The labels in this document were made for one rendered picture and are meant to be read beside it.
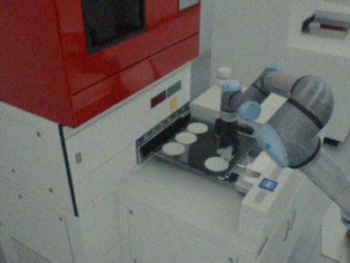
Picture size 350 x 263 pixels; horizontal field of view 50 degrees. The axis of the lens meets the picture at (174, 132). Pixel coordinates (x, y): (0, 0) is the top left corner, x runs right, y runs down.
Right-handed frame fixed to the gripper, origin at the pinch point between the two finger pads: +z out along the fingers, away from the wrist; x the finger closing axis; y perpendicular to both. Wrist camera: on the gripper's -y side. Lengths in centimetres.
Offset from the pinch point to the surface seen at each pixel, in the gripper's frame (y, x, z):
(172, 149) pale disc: 19.9, -16.7, 1.3
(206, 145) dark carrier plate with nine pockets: 4.0, -14.7, 1.4
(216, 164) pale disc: 6.4, 0.4, 1.3
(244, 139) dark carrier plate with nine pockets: -14.4, -12.6, 1.4
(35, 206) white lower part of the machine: 81, -18, 16
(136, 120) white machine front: 35.1, -18.7, -15.6
